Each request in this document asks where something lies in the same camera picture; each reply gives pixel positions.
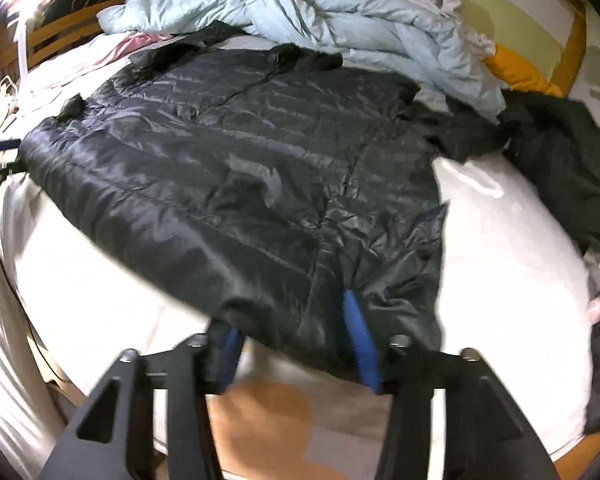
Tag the white lamp pole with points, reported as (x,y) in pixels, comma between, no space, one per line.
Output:
(24,50)

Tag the black puffer jacket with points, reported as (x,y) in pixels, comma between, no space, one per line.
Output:
(230,160)

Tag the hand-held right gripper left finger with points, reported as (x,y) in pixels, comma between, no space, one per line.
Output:
(227,360)

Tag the white garment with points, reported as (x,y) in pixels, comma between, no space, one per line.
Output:
(444,5)

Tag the wooden door frame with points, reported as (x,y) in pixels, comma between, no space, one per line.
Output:
(574,45)

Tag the black clothing pile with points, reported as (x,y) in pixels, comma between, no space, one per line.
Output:
(564,160)

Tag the light blue duvet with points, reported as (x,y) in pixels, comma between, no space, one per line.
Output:
(330,10)

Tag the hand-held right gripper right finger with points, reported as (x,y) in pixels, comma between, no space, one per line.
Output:
(360,345)

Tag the bed with white sheet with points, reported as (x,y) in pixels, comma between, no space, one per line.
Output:
(504,260)

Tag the yellow cloth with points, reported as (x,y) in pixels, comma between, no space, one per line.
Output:
(519,72)

